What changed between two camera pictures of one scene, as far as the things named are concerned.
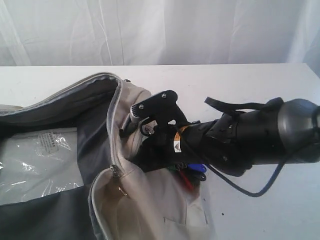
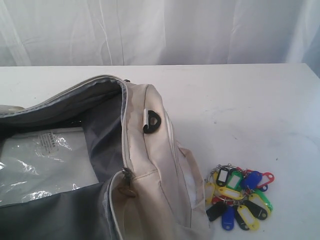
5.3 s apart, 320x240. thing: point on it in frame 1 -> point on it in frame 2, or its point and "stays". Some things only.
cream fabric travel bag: x=121 y=199 stays
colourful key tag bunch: x=193 y=173 -> x=236 y=196
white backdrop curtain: x=35 y=33 stays
